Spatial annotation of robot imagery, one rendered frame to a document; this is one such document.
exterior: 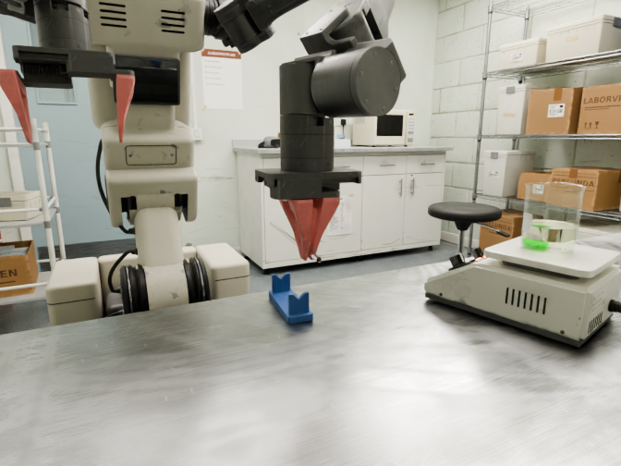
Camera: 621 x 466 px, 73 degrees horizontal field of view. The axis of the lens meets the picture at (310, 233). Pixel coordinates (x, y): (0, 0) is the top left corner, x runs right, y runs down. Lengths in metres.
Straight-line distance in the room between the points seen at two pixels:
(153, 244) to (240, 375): 0.75
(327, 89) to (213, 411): 0.29
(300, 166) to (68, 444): 0.30
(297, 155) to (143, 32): 0.74
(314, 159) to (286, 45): 3.23
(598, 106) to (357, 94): 2.66
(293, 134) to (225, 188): 3.00
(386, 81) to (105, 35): 0.81
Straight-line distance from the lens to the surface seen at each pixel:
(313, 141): 0.42
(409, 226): 3.59
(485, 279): 0.56
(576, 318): 0.53
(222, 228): 3.46
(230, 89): 3.43
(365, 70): 0.37
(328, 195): 0.43
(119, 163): 1.16
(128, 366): 0.48
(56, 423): 0.42
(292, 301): 0.52
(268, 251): 2.99
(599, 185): 2.89
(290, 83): 0.43
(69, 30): 0.60
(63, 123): 3.29
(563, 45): 3.11
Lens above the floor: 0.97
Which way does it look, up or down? 13 degrees down
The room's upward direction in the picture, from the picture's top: straight up
